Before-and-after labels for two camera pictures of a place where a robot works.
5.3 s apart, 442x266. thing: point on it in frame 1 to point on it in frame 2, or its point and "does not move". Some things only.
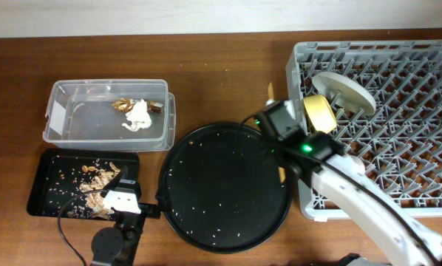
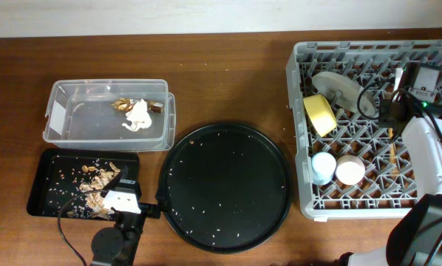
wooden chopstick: (270, 94) to (391, 145)
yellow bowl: (320, 112) does not move
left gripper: (162, 197) does not move
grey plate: (345, 91) does not move
